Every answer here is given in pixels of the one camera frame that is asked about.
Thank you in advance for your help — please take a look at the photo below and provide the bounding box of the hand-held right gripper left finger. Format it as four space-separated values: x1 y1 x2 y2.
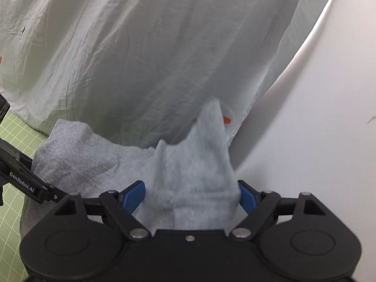
54 180 147 240

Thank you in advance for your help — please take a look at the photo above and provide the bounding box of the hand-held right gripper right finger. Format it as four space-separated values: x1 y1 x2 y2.
231 180 325 239

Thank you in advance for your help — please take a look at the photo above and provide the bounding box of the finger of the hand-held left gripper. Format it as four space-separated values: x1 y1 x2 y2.
0 138 69 204

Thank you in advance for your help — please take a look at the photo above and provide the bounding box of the grey zip hoodie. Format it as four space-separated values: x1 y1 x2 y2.
20 98 249 238

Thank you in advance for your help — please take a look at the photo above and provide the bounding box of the green grid mat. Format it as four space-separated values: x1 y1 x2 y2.
0 113 50 282

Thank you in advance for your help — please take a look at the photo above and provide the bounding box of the grey printed sheet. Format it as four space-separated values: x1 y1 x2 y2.
0 0 309 150

